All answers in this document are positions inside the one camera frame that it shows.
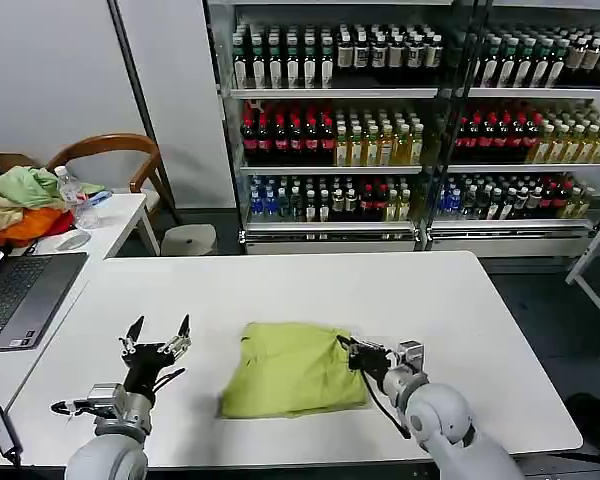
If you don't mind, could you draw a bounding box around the dark slanted pillar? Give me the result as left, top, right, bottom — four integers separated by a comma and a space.
106, 0, 184, 226

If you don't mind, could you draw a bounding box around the beige crumpled garment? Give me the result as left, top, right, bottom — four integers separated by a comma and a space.
0, 180, 31, 231

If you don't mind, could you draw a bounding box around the orange crumpled garment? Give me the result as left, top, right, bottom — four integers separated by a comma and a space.
0, 207, 76, 249

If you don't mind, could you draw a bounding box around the white round stool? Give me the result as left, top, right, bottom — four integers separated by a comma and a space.
160, 224, 218, 257

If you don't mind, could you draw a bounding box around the clear plastic water bottle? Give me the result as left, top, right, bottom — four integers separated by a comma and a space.
54, 166, 102, 231

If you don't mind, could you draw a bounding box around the brown wooden chair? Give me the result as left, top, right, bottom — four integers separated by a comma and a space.
47, 133, 169, 221

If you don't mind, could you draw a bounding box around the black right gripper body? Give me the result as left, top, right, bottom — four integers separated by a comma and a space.
359, 349, 399, 384

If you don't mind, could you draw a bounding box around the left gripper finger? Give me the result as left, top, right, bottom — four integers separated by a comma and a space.
119, 315, 146, 356
161, 314, 192, 359

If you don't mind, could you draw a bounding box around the dark grey laptop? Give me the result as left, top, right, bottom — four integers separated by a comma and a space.
0, 234, 90, 354

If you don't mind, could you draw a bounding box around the wide shelf of bottles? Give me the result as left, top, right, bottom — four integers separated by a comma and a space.
202, 0, 474, 254

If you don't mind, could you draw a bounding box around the grey metal frame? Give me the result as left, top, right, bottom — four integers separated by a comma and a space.
564, 199, 600, 351

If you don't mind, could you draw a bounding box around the green crumpled garment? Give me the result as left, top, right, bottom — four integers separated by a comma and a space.
0, 167, 106, 207

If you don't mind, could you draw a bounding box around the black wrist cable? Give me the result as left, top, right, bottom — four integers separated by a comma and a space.
152, 367, 187, 397
361, 370, 413, 441

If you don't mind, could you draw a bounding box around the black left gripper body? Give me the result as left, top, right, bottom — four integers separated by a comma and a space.
124, 343, 176, 397

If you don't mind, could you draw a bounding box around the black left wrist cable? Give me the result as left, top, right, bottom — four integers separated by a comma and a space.
152, 367, 187, 397

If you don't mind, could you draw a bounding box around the blue cloth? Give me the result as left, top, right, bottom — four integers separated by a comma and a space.
77, 190, 114, 209

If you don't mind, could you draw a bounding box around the light green shirt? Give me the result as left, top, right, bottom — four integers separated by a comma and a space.
219, 321, 371, 420

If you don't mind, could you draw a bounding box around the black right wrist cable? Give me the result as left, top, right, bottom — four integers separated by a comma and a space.
361, 370, 413, 441

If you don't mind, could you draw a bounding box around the grey computer mouse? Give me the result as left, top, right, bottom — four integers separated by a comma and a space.
55, 230, 91, 252

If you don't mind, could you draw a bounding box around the white side desk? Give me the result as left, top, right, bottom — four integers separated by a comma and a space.
29, 193, 161, 262

